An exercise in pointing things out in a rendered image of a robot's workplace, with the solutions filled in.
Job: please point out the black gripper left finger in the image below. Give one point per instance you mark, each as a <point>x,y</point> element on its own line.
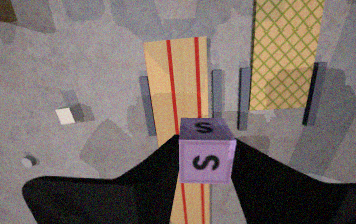
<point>142,195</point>

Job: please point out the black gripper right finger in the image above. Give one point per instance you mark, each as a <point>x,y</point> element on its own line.
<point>271,192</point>

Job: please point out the purple cube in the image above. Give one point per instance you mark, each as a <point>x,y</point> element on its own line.
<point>206,151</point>

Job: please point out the tan strip with green crosshatch pattern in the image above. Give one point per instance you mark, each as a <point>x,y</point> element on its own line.
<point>285,36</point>

